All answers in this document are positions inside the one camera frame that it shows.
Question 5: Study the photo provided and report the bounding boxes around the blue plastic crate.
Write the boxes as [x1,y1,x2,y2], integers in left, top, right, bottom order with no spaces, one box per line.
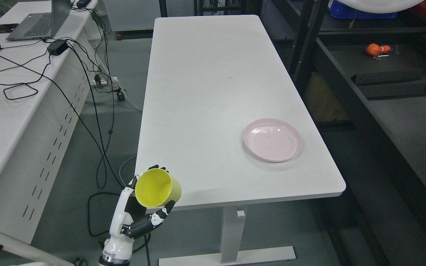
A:
[327,0,398,20]

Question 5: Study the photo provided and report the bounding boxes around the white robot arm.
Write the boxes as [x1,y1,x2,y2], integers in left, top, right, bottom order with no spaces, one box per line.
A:
[98,256,130,266]

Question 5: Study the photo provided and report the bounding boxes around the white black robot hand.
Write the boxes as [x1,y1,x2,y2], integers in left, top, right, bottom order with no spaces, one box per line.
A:
[101,165,176,261]

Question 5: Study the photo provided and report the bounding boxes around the white side desk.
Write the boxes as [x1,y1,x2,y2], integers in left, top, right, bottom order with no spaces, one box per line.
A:
[0,0,99,266]

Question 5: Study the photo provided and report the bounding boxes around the black cable loop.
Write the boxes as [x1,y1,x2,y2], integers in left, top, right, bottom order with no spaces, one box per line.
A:
[0,82,39,101]

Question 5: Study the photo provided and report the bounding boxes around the black power adapter brick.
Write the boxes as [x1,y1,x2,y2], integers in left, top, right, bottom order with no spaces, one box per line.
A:
[46,40,69,56]

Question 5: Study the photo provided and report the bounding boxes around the pink plastic plate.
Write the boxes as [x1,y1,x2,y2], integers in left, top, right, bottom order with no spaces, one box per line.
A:
[243,118,302,163]

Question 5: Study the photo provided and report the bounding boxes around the yellow plastic cup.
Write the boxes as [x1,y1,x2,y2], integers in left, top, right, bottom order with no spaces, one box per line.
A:
[135,168,182,208]

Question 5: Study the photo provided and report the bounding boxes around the white power strip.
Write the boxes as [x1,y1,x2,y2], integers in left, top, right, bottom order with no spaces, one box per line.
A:
[91,75,119,88]

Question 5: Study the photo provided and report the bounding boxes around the white table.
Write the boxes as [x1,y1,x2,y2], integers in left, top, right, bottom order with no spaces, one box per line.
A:
[135,15,346,266]

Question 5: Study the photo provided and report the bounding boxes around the orange toy on shelf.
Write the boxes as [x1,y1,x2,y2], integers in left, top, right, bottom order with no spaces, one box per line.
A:
[365,43,391,56]

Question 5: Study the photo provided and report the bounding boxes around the grey laptop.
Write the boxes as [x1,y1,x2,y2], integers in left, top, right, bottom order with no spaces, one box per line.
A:
[6,0,71,41]

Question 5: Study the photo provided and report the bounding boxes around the dark metal shelf rack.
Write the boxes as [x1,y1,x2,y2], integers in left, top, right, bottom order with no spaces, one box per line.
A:
[272,0,426,233]

